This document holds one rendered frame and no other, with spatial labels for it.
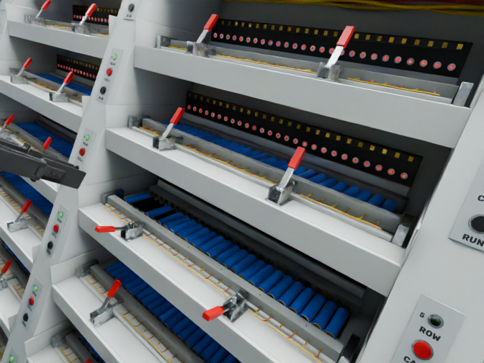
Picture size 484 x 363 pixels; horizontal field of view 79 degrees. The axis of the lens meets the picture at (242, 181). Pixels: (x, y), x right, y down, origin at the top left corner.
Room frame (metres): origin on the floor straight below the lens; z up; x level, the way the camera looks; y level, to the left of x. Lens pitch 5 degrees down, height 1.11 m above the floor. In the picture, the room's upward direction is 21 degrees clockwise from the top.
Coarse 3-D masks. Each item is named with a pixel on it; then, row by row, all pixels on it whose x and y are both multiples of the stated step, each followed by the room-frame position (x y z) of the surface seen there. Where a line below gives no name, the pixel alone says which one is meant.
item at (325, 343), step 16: (128, 208) 0.63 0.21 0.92; (160, 240) 0.57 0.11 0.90; (176, 240) 0.55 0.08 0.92; (192, 256) 0.52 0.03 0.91; (208, 256) 0.52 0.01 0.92; (208, 272) 0.51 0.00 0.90; (224, 272) 0.49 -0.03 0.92; (240, 288) 0.47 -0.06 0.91; (256, 288) 0.47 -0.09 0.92; (256, 304) 0.45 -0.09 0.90; (272, 304) 0.44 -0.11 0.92; (288, 320) 0.42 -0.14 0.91; (304, 320) 0.42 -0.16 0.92; (304, 336) 0.41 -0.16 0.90; (320, 336) 0.40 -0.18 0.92; (320, 352) 0.39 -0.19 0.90; (336, 352) 0.38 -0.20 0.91
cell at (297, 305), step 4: (308, 288) 0.50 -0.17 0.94; (304, 292) 0.49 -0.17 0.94; (308, 292) 0.49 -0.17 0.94; (312, 292) 0.49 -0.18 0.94; (300, 296) 0.48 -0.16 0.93; (304, 296) 0.48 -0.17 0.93; (308, 296) 0.48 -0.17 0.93; (312, 296) 0.49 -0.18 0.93; (296, 300) 0.47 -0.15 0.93; (300, 300) 0.47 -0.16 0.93; (304, 300) 0.47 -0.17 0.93; (308, 300) 0.48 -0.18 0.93; (292, 304) 0.46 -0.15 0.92; (296, 304) 0.46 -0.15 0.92; (300, 304) 0.46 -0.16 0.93; (304, 304) 0.47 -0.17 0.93; (288, 308) 0.45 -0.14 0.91; (292, 308) 0.45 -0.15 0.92; (296, 308) 0.45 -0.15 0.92; (300, 308) 0.45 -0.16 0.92; (296, 312) 0.45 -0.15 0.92
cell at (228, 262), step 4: (240, 252) 0.56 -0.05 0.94; (244, 252) 0.56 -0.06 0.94; (232, 256) 0.54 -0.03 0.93; (236, 256) 0.55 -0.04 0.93; (240, 256) 0.55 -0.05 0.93; (244, 256) 0.56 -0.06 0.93; (228, 260) 0.53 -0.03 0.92; (232, 260) 0.53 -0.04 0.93; (236, 260) 0.54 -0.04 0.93; (240, 260) 0.55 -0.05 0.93; (228, 264) 0.52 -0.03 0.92; (232, 264) 0.53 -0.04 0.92; (228, 268) 0.52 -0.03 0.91
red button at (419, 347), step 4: (416, 344) 0.30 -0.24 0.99; (420, 344) 0.30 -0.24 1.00; (424, 344) 0.30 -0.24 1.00; (416, 348) 0.30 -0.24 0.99; (420, 348) 0.30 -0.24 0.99; (424, 348) 0.30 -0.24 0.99; (428, 348) 0.30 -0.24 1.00; (416, 352) 0.30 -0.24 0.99; (420, 352) 0.30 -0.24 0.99; (424, 352) 0.30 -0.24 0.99; (428, 352) 0.30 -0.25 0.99; (420, 356) 0.30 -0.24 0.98; (424, 356) 0.30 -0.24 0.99; (428, 356) 0.30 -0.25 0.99
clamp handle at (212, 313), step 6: (234, 300) 0.43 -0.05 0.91; (216, 306) 0.40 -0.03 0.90; (222, 306) 0.41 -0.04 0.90; (228, 306) 0.42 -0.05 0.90; (234, 306) 0.43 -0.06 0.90; (204, 312) 0.37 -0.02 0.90; (210, 312) 0.38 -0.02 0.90; (216, 312) 0.39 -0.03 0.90; (222, 312) 0.39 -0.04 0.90; (204, 318) 0.37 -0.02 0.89; (210, 318) 0.37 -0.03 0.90
